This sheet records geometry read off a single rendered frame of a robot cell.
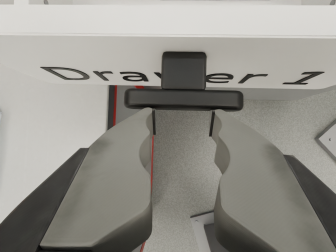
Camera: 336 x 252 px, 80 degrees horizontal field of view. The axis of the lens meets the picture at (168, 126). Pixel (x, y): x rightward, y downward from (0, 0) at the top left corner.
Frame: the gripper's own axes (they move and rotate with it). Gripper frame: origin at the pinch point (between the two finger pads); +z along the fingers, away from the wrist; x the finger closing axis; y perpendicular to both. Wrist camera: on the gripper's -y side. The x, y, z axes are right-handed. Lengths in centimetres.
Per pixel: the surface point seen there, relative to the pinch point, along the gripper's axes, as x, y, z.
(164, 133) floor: -7, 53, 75
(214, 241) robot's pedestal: 16, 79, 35
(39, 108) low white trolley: -19.6, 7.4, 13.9
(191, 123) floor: 7, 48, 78
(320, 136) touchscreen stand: 69, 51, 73
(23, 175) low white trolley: -21.2, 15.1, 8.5
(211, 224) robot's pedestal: 18, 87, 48
